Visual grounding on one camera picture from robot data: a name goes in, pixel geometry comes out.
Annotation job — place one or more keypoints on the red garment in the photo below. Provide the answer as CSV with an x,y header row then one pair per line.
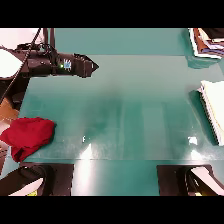
x,y
28,135

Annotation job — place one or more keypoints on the cream T-shirt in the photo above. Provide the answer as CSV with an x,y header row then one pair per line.
x,y
215,100

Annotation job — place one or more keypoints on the stack of folded clothes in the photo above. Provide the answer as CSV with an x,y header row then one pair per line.
x,y
206,41

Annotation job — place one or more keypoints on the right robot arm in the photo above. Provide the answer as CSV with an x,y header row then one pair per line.
x,y
200,181

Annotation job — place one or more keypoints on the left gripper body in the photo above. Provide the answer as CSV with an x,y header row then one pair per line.
x,y
81,65

